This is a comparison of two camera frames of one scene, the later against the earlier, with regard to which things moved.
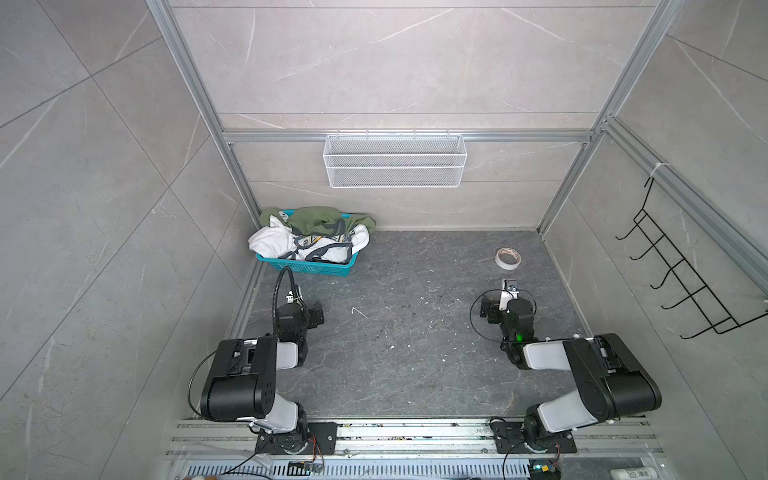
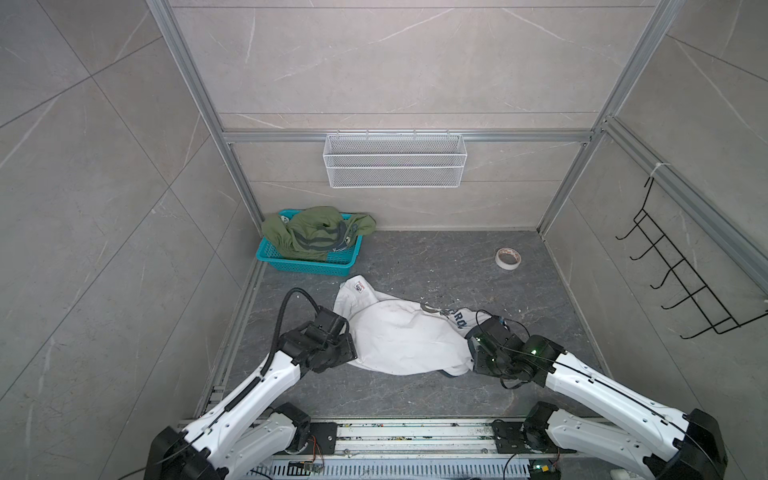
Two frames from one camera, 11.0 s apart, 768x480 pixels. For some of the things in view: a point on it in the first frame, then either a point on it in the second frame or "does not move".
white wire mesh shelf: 394,161 does not move
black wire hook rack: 698,293 does not move
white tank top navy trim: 277,241 → 402,337
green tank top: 317,220 does not move
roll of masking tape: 507,258 does not move
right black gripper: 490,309 → 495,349
